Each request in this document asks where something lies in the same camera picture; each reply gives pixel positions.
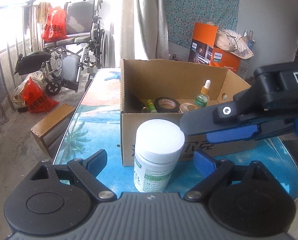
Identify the green glue stick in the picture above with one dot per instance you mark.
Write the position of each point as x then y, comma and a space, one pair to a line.
151, 107

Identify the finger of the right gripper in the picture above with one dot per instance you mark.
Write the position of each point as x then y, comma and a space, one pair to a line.
209, 126

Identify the black cylinder tube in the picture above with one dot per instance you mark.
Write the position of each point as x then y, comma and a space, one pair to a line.
136, 105

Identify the red bag on floor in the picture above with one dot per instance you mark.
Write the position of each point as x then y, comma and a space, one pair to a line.
30, 95

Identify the white cap on box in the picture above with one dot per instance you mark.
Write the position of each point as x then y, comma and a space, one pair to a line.
232, 42

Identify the teal patterned wall cloth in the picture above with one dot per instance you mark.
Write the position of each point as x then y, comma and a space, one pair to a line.
181, 16

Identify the white pill bottle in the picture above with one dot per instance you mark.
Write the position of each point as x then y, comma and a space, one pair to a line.
158, 145

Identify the black electrical tape roll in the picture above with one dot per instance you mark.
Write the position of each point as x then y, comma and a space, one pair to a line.
166, 105

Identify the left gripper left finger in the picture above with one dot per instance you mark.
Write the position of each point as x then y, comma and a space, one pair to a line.
85, 173

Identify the orange Philips box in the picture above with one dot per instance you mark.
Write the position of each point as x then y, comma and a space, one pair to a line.
203, 49

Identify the gold lid black jar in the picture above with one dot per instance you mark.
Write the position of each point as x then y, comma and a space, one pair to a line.
187, 107

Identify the green dropper bottle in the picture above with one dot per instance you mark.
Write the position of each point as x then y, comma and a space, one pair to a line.
203, 97

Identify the red plastic bag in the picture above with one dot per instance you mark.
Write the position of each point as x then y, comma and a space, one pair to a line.
55, 27

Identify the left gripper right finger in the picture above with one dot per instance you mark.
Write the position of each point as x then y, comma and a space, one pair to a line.
215, 174

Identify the white curtain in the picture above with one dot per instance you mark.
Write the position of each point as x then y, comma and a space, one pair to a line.
144, 32

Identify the small wooden stool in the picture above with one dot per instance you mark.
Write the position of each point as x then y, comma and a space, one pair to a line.
48, 123

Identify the wheelchair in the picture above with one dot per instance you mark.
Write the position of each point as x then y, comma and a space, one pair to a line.
84, 48

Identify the open cardboard box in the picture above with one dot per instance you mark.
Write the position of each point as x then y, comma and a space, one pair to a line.
181, 81

